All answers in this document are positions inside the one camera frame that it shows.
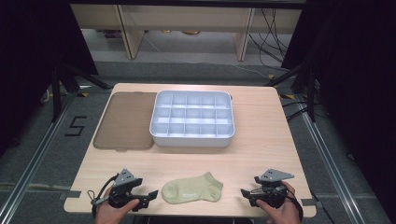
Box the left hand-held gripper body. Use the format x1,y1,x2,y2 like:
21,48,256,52
106,168,149,209

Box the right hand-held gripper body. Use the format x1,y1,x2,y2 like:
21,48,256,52
254,168,295,209

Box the pale green sock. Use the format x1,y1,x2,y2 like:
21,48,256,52
161,171,224,205

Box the person's right hand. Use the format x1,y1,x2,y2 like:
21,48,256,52
255,181,302,224

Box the person's left hand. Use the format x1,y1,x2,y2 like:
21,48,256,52
94,199,141,224

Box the grey tape strip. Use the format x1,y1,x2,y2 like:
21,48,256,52
301,198,323,208
58,189,82,201

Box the brown translucent lid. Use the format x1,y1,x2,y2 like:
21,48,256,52
92,91,158,151

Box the white divided storage box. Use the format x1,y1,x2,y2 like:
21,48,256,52
148,90,236,148

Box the black metal stand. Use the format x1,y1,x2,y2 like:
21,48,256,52
50,63,114,123
264,61,318,123

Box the black curtain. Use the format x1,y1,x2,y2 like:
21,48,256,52
280,0,396,222
0,0,100,157

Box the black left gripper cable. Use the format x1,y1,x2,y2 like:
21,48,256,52
87,175,120,218

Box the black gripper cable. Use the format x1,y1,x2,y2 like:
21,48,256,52
286,188,304,222
87,175,120,218

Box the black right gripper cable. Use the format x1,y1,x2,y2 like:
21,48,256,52
286,188,304,222

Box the aluminium floor rail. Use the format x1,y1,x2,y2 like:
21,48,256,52
293,92,370,224
0,92,78,224

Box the black floor cables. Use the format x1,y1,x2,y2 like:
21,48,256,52
280,100,321,123

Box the white floor cable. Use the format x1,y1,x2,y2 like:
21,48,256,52
199,61,270,79

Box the black hanging cables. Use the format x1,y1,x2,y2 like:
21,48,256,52
247,7,294,69

